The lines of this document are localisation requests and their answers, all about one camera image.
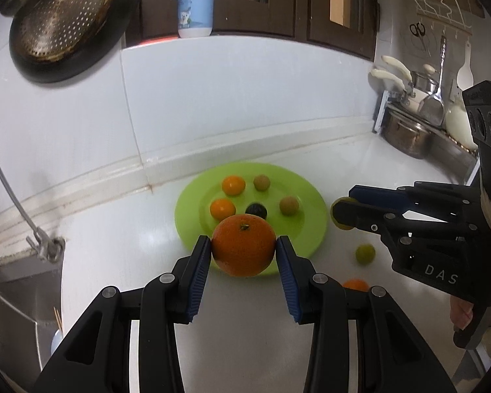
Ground white wire hanging rack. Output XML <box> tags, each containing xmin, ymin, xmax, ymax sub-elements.
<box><xmin>403</xmin><ymin>0</ymin><xmax>473</xmax><ymax>35</ymax></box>

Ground metal spatula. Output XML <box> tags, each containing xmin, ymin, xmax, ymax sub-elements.
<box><xmin>417</xmin><ymin>36</ymin><xmax>448</xmax><ymax>127</ymax></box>

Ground cream pot handle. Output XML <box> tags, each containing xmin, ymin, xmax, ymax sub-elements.
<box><xmin>380</xmin><ymin>55</ymin><xmax>413</xmax><ymax>83</ymax></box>
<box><xmin>369</xmin><ymin>69</ymin><xmax>406</xmax><ymax>91</ymax></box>

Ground dark purple plum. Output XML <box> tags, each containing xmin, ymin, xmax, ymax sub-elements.
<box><xmin>245</xmin><ymin>202</ymin><xmax>268</xmax><ymax>219</ymax></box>

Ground white metal dish rack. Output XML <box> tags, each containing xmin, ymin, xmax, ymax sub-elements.
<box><xmin>372</xmin><ymin>90</ymin><xmax>481</xmax><ymax>185</ymax></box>

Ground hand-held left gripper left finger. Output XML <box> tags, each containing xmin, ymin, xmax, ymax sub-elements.
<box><xmin>33</xmin><ymin>235</ymin><xmax>212</xmax><ymax>393</ymax></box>

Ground brass perforated strainer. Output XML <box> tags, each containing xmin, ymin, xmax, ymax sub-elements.
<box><xmin>10</xmin><ymin>0</ymin><xmax>116</xmax><ymax>59</ymax></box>

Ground stainless steel pot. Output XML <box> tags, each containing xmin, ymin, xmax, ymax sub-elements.
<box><xmin>380</xmin><ymin>108</ymin><xmax>434</xmax><ymax>159</ymax></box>

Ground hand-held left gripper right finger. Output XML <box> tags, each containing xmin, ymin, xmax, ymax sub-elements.
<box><xmin>275</xmin><ymin>235</ymin><xmax>459</xmax><ymax>393</ymax></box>

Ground small chrome faucet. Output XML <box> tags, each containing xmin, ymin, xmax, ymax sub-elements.
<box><xmin>0</xmin><ymin>138</ymin><xmax>65</xmax><ymax>263</ymax></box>

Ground dark wooden cabinet door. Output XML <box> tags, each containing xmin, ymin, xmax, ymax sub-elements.
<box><xmin>307</xmin><ymin>0</ymin><xmax>379</xmax><ymax>60</ymax></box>
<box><xmin>141</xmin><ymin>0</ymin><xmax>299</xmax><ymax>37</ymax></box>

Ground steel sink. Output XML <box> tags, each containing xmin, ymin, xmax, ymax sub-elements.
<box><xmin>0</xmin><ymin>254</ymin><xmax>64</xmax><ymax>377</ymax></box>

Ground blue white pump bottle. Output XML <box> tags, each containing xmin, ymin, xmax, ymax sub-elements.
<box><xmin>177</xmin><ymin>0</ymin><xmax>214</xmax><ymax>39</ymax></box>

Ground white rice paddle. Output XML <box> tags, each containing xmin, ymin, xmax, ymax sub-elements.
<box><xmin>456</xmin><ymin>43</ymin><xmax>474</xmax><ymax>99</ymax></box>

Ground small green fruit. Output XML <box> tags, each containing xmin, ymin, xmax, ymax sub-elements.
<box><xmin>331</xmin><ymin>197</ymin><xmax>358</xmax><ymax>231</ymax></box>
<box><xmin>355</xmin><ymin>244</ymin><xmax>376</xmax><ymax>265</ymax></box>

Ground black frying pan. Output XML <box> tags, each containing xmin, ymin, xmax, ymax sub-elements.
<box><xmin>9</xmin><ymin>0</ymin><xmax>142</xmax><ymax>83</ymax></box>

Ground person's right hand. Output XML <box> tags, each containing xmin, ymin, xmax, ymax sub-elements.
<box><xmin>450</xmin><ymin>295</ymin><xmax>475</xmax><ymax>332</ymax></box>

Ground green plate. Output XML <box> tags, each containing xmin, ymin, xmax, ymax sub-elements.
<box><xmin>174</xmin><ymin>162</ymin><xmax>328</xmax><ymax>276</ymax></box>

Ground black wall scissors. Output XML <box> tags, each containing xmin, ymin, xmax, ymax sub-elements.
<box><xmin>409</xmin><ymin>22</ymin><xmax>432</xmax><ymax>56</ymax></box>

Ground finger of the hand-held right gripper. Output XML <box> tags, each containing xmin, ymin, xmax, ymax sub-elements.
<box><xmin>333</xmin><ymin>201</ymin><xmax>479</xmax><ymax>246</ymax></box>
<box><xmin>349</xmin><ymin>181</ymin><xmax>481</xmax><ymax>217</ymax></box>

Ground white ceramic jug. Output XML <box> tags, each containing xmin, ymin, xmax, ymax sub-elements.
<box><xmin>445</xmin><ymin>102</ymin><xmax>479</xmax><ymax>151</ymax></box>

